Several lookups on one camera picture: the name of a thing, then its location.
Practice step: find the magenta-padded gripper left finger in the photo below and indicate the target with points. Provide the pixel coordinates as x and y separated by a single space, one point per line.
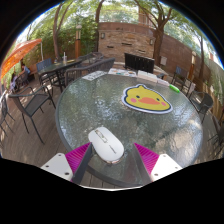
56 165

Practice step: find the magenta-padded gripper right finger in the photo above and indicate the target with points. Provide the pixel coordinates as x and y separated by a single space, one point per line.
166 166

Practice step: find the white computer mouse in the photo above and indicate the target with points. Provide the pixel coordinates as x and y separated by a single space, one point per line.
106 144

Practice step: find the yellow duck mouse pad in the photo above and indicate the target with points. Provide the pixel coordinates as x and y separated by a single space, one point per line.
146 99

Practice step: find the black metal mesh chair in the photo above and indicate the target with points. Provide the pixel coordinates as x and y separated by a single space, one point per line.
33 104

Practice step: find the dark rounded patio armchair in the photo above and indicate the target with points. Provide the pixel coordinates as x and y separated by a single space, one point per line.
203 100

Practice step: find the green marker pen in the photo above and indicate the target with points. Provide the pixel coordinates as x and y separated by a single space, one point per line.
174 88

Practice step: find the small white blue box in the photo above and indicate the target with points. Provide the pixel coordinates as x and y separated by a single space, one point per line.
163 82

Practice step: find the white flat box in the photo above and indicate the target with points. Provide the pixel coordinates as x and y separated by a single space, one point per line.
152 77
142 74

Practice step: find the dark metal patio chair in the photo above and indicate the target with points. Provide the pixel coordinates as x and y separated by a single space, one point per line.
180 74

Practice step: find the white card with black symbols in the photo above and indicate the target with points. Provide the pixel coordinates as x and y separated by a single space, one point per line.
94 75

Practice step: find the dark round patio table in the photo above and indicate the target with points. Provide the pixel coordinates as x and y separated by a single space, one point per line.
60 66

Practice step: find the person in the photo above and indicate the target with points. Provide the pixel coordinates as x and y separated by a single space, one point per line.
24 70

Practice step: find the black slatted bench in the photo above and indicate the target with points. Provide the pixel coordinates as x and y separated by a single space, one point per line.
139 62

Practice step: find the clear drink cup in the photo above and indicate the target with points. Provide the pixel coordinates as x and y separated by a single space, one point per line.
65 58

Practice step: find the dark wicker armchair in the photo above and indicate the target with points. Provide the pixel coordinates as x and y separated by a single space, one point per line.
93 56
100 65

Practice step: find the orange parasol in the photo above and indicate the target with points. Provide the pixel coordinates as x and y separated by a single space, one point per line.
18 55

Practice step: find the wooden lamp post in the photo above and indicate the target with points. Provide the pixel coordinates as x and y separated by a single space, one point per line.
78 43
192 65

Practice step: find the grey wall utility box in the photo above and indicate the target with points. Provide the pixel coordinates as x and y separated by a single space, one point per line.
163 60

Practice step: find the wall lantern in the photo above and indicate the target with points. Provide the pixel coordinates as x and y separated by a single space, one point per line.
151 41
103 35

